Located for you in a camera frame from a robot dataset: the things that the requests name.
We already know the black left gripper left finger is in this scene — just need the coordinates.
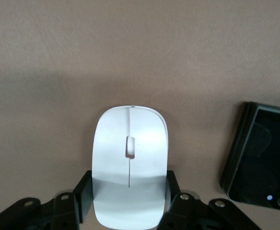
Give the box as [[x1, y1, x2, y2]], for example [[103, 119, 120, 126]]
[[0, 169, 94, 230]]

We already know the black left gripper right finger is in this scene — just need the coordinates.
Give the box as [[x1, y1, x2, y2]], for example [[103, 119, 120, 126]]
[[155, 169, 263, 230]]

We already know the black phone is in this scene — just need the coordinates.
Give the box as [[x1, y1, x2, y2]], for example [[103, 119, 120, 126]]
[[219, 102, 280, 213]]

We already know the white computer mouse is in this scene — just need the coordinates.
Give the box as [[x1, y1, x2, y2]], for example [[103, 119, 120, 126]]
[[91, 105, 169, 230]]

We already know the brown table cover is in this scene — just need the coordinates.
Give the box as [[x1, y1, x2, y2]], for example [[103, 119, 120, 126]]
[[0, 0, 280, 230]]

